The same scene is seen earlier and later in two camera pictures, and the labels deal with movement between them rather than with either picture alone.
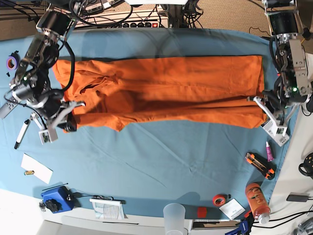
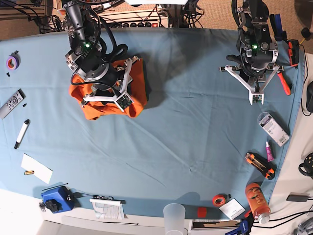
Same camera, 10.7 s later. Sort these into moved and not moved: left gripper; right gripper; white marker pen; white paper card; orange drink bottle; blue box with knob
Moved: right gripper; left gripper
Not moved: white paper card; blue box with knob; orange drink bottle; white marker pen
